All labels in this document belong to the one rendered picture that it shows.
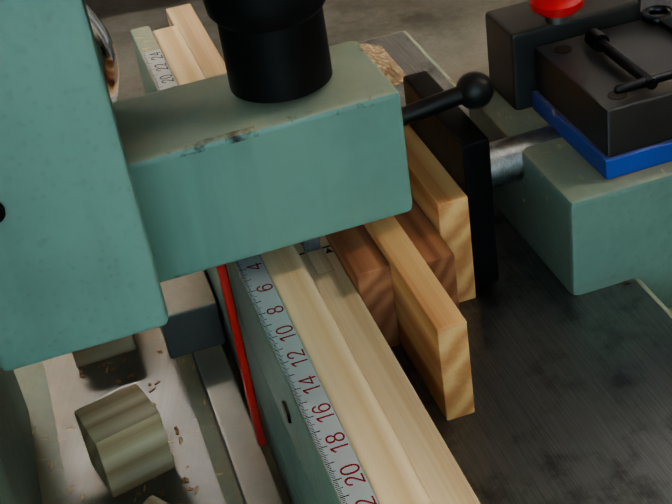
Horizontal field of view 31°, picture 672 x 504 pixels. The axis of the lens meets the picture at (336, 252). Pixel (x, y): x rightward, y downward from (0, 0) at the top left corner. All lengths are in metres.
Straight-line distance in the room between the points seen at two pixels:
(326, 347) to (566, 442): 0.12
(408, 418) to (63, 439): 0.31
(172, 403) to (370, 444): 0.29
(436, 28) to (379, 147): 2.53
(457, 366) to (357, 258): 0.08
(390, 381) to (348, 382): 0.02
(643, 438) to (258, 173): 0.22
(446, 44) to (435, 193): 2.41
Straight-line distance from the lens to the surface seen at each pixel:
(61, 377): 0.84
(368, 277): 0.61
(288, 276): 0.62
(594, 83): 0.66
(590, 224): 0.64
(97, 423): 0.72
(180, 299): 0.79
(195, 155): 0.57
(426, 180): 0.65
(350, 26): 3.20
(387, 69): 0.89
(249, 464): 0.72
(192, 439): 0.76
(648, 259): 0.68
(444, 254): 0.62
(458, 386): 0.58
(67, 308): 0.56
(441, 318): 0.56
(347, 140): 0.59
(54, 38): 0.50
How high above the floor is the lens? 1.31
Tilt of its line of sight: 34 degrees down
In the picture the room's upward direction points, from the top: 9 degrees counter-clockwise
